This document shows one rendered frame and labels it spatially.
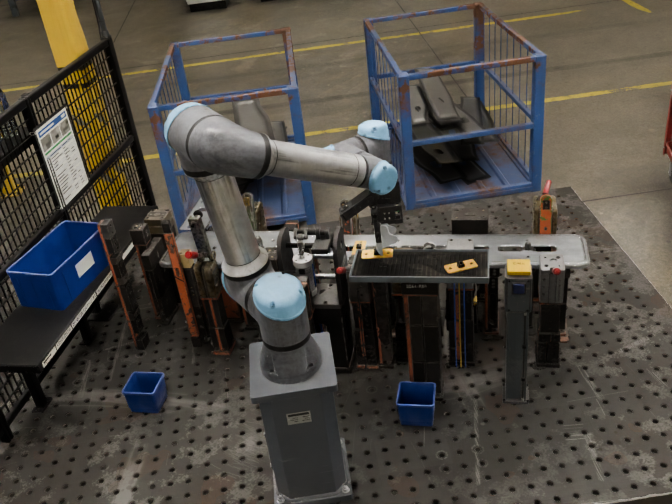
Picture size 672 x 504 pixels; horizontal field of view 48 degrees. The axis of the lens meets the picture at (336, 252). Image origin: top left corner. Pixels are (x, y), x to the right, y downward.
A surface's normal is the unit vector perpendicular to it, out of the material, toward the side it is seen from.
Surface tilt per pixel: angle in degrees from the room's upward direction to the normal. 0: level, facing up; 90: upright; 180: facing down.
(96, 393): 0
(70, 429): 0
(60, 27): 90
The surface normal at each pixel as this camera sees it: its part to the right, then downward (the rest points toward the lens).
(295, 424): 0.11, 0.52
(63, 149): 0.98, 0.00
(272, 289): -0.04, -0.79
